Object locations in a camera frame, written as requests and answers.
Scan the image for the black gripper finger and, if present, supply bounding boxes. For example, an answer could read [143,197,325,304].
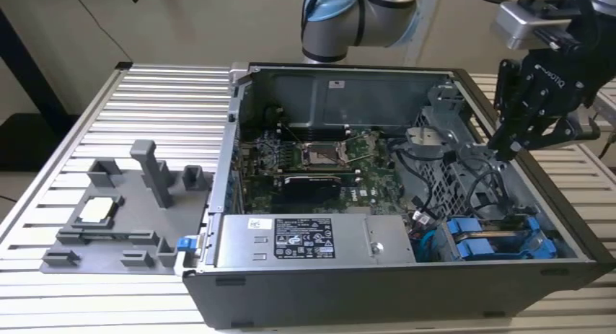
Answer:
[517,95,601,153]
[487,59,543,161]

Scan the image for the black disk wire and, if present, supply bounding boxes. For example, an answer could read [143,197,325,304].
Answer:
[455,144,514,220]

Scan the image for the hard disk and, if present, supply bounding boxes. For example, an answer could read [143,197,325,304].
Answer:
[445,214,558,263]

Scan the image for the grey metal disk bay cage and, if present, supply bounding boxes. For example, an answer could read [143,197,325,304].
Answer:
[395,84,547,221]

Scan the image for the black RAM slot bank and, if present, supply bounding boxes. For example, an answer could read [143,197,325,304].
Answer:
[275,123,353,142]
[282,165,358,177]

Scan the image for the metal socket cover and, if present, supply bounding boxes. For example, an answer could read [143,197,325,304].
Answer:
[343,130,382,159]

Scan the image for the green Dell motherboard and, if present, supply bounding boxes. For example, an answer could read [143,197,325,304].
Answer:
[237,126,415,218]

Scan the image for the thin metal locking lever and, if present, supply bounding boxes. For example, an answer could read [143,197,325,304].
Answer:
[337,130,365,166]

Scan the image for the CPU socket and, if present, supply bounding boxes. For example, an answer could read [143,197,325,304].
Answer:
[298,141,343,168]

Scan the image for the black graphics card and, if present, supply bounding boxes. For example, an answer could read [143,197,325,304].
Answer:
[278,173,343,206]

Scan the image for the silver power supply unit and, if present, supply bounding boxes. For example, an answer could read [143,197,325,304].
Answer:
[213,214,417,269]

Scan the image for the black open PC case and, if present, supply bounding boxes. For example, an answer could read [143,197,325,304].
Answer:
[181,61,616,330]

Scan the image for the grey parts rack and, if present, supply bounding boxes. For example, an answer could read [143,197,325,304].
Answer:
[39,139,215,276]

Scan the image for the silver CPU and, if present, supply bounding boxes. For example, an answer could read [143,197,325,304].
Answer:
[77,198,117,222]

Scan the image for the black furniture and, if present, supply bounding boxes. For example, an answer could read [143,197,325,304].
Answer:
[0,5,83,173]

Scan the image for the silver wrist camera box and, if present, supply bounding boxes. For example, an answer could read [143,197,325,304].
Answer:
[489,0,574,53]

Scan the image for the black wire white connector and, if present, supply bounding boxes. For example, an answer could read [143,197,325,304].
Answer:
[393,146,437,225]

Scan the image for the blue wire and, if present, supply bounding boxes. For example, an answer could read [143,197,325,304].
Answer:
[415,227,437,261]

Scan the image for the thin black wall cable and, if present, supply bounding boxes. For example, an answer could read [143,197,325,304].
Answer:
[65,0,133,65]

